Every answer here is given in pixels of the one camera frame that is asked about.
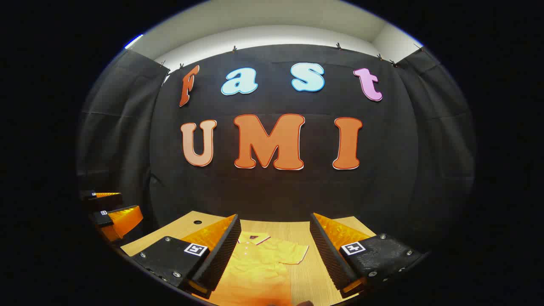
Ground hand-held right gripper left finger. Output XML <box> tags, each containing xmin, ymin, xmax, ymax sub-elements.
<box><xmin>130</xmin><ymin>214</ymin><xmax>242</xmax><ymax>299</ymax></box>

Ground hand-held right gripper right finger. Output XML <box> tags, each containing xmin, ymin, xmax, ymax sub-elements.
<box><xmin>309</xmin><ymin>212</ymin><xmax>423</xmax><ymax>298</ymax></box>

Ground orange T-shirt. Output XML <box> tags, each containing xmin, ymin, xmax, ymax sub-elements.
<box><xmin>208</xmin><ymin>232</ymin><xmax>309</xmax><ymax>306</ymax></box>

